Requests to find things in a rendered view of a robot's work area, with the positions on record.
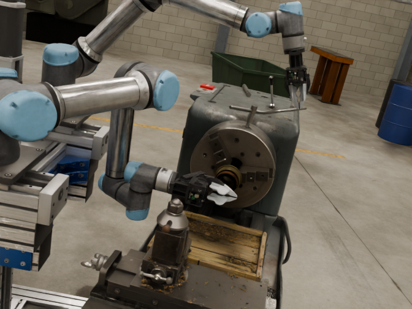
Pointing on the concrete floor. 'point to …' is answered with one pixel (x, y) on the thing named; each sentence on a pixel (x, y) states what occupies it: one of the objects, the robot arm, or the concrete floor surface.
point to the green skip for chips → (248, 73)
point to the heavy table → (330, 75)
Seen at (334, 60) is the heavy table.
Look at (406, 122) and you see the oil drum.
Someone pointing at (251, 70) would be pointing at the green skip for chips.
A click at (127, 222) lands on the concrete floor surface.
